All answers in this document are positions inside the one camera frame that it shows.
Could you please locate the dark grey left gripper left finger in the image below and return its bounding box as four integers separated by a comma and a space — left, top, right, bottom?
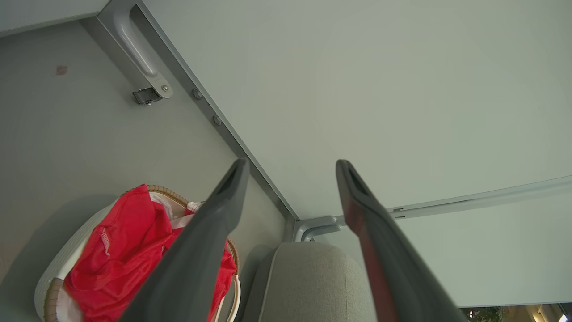
118, 157, 250, 322

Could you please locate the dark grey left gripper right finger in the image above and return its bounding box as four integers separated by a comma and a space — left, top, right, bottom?
335, 159, 467, 322

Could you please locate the red shirt with white trim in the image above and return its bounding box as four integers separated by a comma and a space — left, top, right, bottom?
64, 184, 237, 322

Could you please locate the grey fabric sofa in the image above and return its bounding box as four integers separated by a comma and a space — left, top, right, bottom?
241, 241, 378, 322

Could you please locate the green potted plant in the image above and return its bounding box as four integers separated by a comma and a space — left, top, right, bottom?
465, 306, 506, 322

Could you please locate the white laundry basket brown rim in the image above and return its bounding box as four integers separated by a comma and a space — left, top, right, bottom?
34, 185, 242, 322

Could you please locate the small metal latch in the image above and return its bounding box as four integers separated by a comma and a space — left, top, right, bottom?
132, 87, 162, 106

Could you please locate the grey metal rail with bracket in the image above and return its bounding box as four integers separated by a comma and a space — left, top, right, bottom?
293, 175, 572, 242

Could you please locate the grey metal panel frame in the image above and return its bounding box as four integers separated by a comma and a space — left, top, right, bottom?
80, 0, 296, 220

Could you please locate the grey metal door handle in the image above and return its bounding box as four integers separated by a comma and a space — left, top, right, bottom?
112, 4, 174, 99

